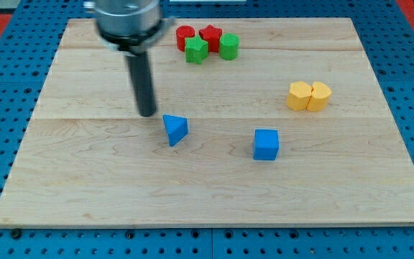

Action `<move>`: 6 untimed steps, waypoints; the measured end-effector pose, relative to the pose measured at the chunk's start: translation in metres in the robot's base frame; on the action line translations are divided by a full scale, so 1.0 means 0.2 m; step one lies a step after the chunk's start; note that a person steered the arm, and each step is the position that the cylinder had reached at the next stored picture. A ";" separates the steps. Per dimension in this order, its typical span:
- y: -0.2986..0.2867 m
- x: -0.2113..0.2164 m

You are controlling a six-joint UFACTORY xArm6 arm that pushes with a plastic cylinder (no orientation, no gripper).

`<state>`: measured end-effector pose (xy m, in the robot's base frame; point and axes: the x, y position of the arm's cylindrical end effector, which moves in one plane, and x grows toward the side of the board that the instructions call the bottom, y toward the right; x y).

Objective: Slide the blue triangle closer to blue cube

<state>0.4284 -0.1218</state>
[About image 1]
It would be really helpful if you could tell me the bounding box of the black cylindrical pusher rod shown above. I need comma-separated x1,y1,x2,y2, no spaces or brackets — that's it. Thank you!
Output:
126,52,157,117

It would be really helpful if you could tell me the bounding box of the blue triangle block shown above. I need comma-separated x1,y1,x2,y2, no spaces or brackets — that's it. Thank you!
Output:
162,114,189,147

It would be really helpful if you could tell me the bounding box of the blue cube block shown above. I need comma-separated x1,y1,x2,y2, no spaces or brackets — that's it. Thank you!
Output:
253,129,280,160

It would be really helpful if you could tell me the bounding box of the red cylinder block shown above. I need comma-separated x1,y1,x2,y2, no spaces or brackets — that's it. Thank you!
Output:
175,25,196,52

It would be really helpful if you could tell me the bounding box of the green star block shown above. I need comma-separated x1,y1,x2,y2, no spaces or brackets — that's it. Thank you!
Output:
185,35,208,64

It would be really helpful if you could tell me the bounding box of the red star block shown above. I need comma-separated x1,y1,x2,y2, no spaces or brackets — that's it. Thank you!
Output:
199,24,223,53

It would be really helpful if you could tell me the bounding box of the green cylinder block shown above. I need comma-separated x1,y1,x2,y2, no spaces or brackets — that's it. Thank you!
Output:
218,33,239,60

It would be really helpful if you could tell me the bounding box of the wooden board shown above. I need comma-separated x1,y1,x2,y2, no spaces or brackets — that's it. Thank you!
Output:
0,18,414,229

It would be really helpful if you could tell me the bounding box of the yellow pentagon block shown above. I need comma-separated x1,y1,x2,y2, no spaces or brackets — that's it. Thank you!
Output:
285,81,312,111

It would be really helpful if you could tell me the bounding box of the yellow heart block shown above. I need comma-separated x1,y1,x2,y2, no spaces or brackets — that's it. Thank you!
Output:
306,81,332,112

